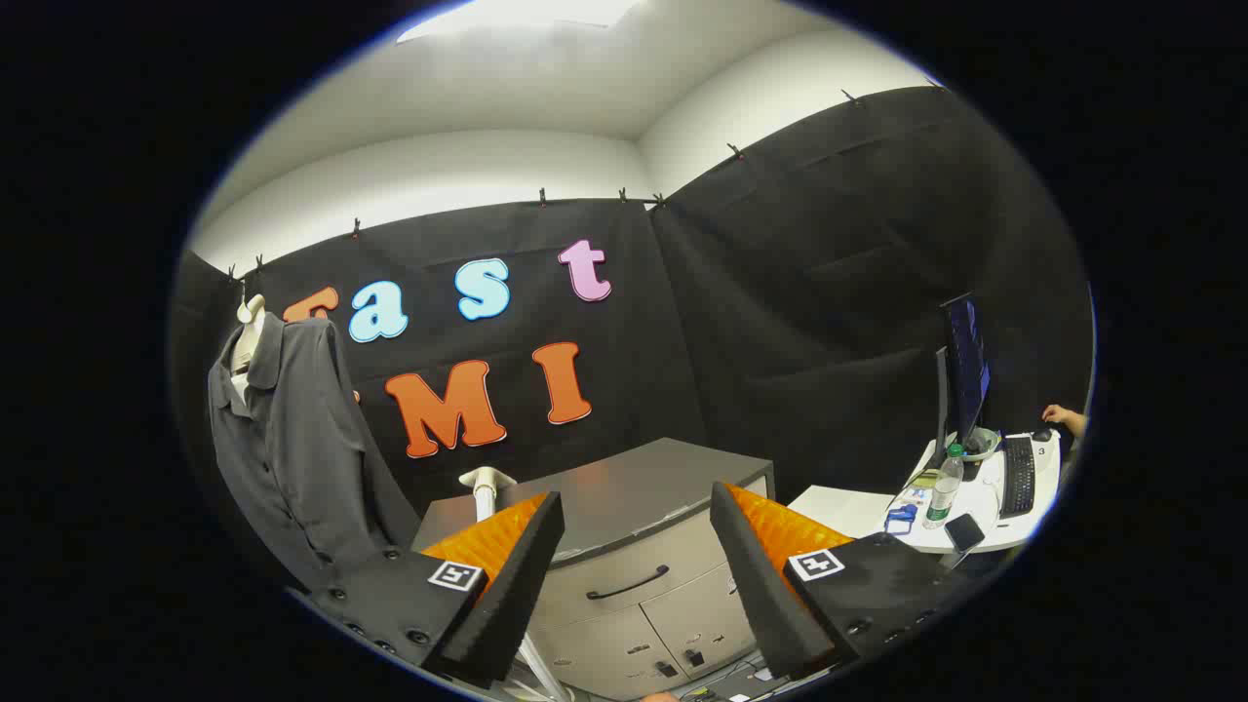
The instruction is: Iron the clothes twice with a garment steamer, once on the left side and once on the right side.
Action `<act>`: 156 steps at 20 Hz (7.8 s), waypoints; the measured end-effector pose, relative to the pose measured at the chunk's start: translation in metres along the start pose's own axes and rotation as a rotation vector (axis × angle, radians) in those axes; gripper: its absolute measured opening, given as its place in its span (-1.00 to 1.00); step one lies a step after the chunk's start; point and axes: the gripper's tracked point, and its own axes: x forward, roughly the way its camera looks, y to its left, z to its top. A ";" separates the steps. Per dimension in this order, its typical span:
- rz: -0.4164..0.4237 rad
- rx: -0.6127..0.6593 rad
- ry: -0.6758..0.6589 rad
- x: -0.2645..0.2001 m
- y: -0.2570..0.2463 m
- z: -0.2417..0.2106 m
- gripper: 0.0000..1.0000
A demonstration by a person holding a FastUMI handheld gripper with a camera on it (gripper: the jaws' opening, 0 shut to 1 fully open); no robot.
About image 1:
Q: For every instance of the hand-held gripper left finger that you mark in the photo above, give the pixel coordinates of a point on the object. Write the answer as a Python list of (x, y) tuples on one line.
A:
[(522, 585)]

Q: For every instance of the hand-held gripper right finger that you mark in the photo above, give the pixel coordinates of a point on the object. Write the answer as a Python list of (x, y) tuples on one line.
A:
[(756, 585)]

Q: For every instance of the dark grey button shirt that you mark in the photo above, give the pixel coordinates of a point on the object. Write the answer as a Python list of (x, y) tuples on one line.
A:
[(292, 439)]

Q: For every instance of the white office desk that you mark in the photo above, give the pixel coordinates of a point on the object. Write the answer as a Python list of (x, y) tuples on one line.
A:
[(838, 507)]

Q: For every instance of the grey drawer cabinet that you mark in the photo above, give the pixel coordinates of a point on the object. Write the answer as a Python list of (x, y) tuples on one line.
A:
[(634, 487)]

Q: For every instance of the small blue card holder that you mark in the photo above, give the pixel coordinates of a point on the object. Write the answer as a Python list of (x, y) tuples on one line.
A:
[(900, 521)]

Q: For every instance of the clear plastic water bottle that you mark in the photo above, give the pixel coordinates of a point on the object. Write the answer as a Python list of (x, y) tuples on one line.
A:
[(943, 492)]

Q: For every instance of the black smartphone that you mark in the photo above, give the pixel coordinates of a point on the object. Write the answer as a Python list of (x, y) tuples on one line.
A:
[(964, 532)]

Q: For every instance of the white round dish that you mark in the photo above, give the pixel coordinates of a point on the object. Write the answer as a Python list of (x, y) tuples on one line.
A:
[(983, 446)]

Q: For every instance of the black keyboard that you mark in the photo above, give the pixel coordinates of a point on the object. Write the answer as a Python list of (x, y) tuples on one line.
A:
[(1018, 478)]

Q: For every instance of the black computer monitor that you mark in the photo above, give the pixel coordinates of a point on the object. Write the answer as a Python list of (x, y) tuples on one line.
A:
[(967, 361)]

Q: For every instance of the white mannequin torso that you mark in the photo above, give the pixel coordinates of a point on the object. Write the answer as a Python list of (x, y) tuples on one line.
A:
[(251, 336)]

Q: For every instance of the row of black cloth clips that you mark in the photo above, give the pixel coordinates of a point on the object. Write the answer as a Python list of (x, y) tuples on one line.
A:
[(542, 198)]

